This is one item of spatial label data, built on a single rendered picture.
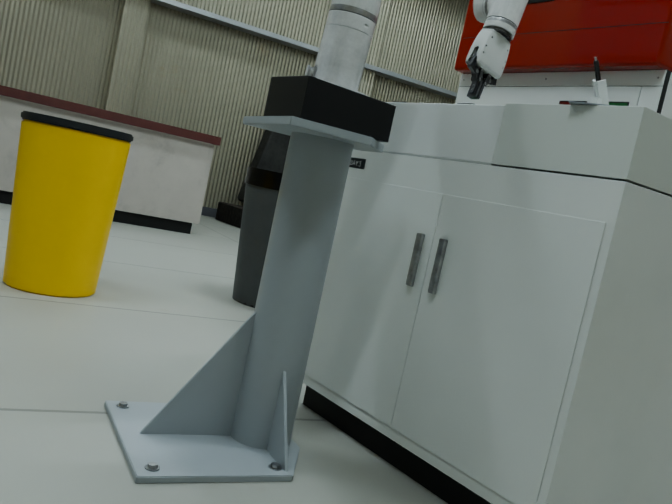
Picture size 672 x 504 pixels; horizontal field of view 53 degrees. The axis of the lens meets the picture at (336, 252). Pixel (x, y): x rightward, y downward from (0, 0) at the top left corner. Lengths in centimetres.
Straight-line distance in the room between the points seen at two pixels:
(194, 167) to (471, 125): 507
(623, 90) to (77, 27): 775
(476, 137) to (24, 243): 203
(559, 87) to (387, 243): 87
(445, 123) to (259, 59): 808
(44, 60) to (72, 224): 626
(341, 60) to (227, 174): 799
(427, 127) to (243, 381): 82
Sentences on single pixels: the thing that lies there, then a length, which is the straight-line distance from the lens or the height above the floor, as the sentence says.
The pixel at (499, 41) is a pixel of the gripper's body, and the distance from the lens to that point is 185.
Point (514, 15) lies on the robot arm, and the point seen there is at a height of 120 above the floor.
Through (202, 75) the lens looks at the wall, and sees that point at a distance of 953.
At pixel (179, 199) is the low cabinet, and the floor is 31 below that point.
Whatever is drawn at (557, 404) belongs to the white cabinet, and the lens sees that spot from 150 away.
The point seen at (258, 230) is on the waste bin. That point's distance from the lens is 355.
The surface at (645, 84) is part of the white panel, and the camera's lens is 225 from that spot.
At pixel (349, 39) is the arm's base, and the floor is 104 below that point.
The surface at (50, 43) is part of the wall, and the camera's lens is 923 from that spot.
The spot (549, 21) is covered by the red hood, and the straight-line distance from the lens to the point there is 247.
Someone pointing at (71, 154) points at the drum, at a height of 60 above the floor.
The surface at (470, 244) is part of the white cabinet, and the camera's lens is 166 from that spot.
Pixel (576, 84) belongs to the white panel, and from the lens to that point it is 238.
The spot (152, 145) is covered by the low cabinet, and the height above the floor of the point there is 75.
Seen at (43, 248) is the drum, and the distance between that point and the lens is 308.
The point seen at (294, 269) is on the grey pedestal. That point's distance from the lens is 166.
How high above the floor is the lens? 67
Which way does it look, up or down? 5 degrees down
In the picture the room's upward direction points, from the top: 12 degrees clockwise
